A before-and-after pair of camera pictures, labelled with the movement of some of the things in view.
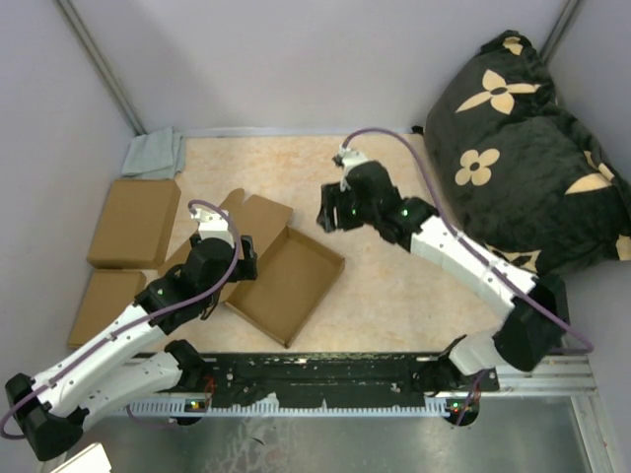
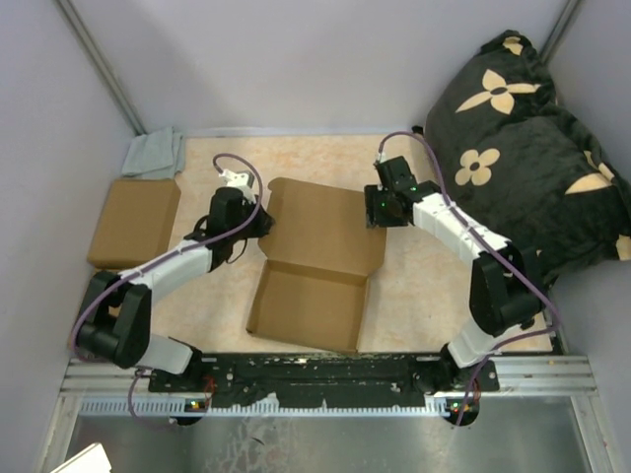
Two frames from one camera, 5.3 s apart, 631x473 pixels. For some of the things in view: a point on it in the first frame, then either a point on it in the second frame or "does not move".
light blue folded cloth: (156, 155) does not move
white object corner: (92, 459) does not move
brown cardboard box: (133, 229) does not move
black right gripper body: (357, 214) → (379, 208)
